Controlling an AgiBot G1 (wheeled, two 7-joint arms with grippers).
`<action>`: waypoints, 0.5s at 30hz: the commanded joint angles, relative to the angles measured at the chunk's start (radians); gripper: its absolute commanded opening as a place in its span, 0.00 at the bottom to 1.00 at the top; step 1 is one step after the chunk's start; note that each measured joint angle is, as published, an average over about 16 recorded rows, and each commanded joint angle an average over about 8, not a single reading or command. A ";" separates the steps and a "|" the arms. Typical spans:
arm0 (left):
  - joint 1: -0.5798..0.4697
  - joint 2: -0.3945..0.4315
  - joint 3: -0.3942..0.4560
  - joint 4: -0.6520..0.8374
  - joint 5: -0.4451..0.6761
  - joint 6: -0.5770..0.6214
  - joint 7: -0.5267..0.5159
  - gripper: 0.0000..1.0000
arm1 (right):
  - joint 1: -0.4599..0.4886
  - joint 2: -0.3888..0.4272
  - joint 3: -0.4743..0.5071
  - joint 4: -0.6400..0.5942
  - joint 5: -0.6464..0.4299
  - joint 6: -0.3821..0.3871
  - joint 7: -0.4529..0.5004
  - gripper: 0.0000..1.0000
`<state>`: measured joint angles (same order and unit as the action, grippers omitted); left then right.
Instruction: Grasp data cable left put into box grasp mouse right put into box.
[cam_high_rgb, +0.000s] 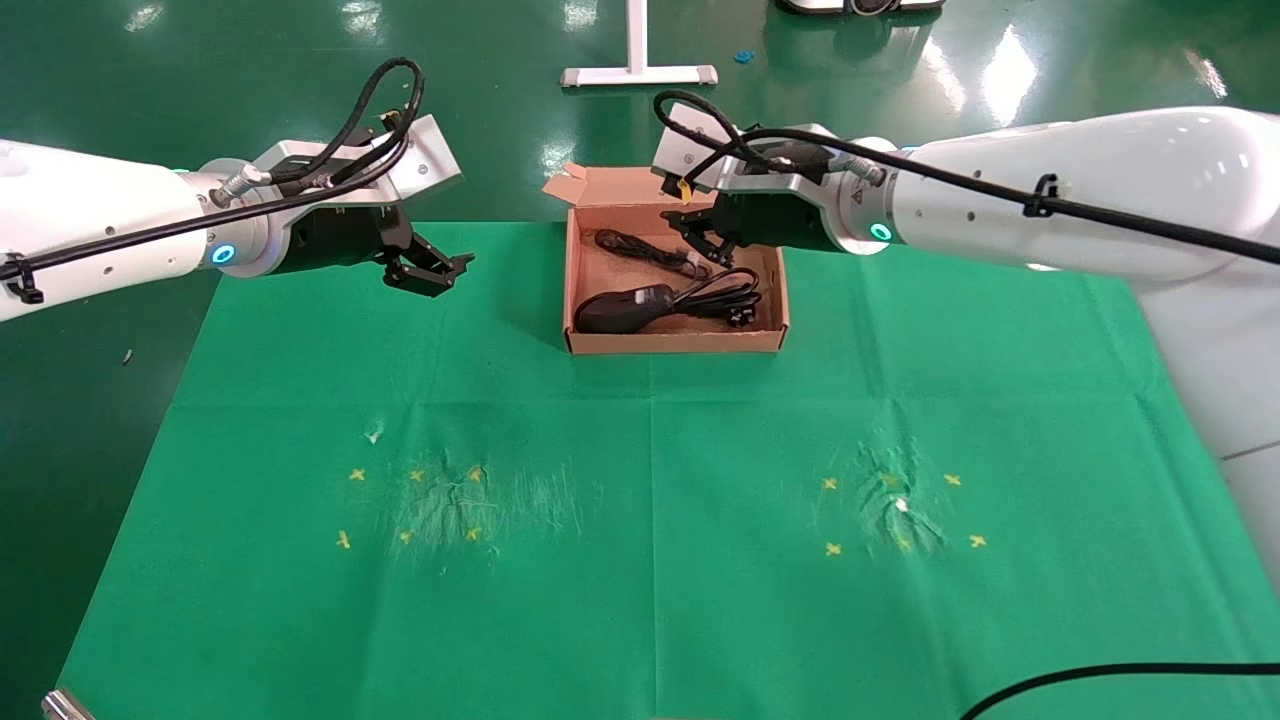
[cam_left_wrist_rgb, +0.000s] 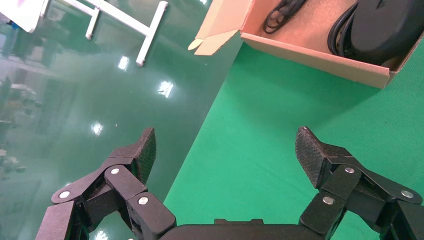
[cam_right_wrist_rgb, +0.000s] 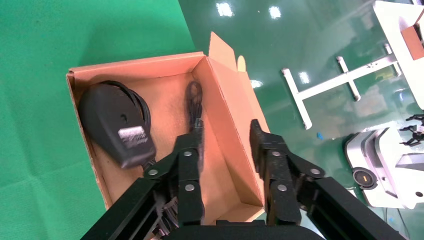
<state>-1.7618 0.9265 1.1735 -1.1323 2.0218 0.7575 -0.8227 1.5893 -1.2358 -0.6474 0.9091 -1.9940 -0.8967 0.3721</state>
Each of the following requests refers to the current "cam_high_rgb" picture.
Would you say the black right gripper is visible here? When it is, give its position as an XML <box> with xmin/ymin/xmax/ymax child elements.
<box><xmin>662</xmin><ymin>190</ymin><xmax>846</xmax><ymax>269</ymax></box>

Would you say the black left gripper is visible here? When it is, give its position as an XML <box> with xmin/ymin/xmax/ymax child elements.
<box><xmin>285</xmin><ymin>200</ymin><xmax>476</xmax><ymax>299</ymax></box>

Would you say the thin black USB cable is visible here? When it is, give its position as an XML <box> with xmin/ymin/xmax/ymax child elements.
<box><xmin>594</xmin><ymin>228</ymin><xmax>713</xmax><ymax>281</ymax></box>

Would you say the thick black power cable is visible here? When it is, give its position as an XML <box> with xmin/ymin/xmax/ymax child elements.
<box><xmin>573</xmin><ymin>267</ymin><xmax>766</xmax><ymax>336</ymax></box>

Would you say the black white robot base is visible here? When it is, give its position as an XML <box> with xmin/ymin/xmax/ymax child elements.
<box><xmin>775</xmin><ymin>0</ymin><xmax>946</xmax><ymax>19</ymax></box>

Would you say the open brown cardboard box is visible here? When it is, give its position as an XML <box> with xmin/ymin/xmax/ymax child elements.
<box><xmin>542</xmin><ymin>160</ymin><xmax>799</xmax><ymax>356</ymax></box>

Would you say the white stand base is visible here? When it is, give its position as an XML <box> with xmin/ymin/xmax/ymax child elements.
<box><xmin>560</xmin><ymin>0</ymin><xmax>719</xmax><ymax>91</ymax></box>

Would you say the green table cloth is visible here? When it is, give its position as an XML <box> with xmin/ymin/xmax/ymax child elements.
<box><xmin>55</xmin><ymin>222</ymin><xmax>1280</xmax><ymax>720</ymax></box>

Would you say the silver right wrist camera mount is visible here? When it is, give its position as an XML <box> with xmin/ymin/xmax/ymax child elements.
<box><xmin>652</xmin><ymin>123</ymin><xmax>851</xmax><ymax>196</ymax></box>

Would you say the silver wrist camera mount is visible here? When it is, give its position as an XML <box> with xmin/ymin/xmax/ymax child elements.
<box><xmin>250</xmin><ymin>113</ymin><xmax>464</xmax><ymax>206</ymax></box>
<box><xmin>652</xmin><ymin>123</ymin><xmax>851</xmax><ymax>196</ymax></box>

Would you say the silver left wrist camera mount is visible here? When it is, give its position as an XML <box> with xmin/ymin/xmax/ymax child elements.
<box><xmin>250</xmin><ymin>113</ymin><xmax>464</xmax><ymax>206</ymax></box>

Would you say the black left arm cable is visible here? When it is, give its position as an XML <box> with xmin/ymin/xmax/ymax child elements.
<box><xmin>0</xmin><ymin>57</ymin><xmax>426</xmax><ymax>304</ymax></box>

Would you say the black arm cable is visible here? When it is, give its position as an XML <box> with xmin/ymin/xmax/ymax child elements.
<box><xmin>653</xmin><ymin>90</ymin><xmax>1280</xmax><ymax>266</ymax></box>
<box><xmin>0</xmin><ymin>57</ymin><xmax>426</xmax><ymax>304</ymax></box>

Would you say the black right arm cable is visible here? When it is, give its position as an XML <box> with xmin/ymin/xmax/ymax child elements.
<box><xmin>653</xmin><ymin>90</ymin><xmax>1280</xmax><ymax>266</ymax></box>

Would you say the black loose cable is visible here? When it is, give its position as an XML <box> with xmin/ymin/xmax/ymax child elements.
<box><xmin>958</xmin><ymin>662</ymin><xmax>1280</xmax><ymax>720</ymax></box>

